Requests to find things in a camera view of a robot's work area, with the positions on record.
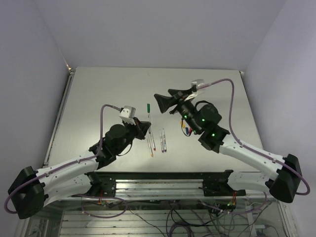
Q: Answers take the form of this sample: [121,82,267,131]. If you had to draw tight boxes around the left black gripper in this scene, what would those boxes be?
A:
[115,116,150,154]

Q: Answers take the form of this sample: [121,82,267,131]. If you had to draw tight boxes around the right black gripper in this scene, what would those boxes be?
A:
[155,88,201,134]

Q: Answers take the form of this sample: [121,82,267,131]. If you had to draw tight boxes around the green pen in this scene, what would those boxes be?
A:
[147,112,151,133]

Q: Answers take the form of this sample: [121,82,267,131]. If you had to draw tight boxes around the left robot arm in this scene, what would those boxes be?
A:
[4,117,151,220]

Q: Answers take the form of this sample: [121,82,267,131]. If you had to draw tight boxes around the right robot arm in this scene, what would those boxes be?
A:
[154,86,302,203]

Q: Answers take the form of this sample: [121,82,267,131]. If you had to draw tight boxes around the yellow tipped pen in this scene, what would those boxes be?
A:
[147,135,154,158]

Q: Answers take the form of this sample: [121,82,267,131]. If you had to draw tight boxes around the red tipped pen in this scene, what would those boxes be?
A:
[150,132,156,151]

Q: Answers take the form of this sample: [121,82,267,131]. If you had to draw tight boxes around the purple tipped pen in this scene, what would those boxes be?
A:
[159,129,164,153]

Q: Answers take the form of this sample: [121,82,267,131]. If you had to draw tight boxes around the blue tipped pen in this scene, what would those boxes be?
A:
[162,128,167,153]

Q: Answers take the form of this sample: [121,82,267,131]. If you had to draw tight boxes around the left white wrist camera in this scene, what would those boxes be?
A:
[119,106,136,125]

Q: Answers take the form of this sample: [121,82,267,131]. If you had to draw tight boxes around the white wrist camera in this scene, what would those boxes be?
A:
[119,106,136,125]
[191,79,205,96]

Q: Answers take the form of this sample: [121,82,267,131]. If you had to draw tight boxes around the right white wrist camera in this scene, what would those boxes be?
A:
[191,79,205,96]

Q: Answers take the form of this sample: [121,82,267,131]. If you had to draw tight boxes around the aluminium frame rail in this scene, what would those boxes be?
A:
[61,179,267,199]

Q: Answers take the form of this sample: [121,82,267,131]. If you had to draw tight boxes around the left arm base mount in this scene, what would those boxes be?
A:
[85,172,116,197]

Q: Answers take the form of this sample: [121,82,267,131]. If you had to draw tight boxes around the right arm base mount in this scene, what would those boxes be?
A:
[199,170,235,197]

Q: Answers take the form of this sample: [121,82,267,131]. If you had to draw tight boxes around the loose cables under table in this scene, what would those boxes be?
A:
[79,196,272,237]

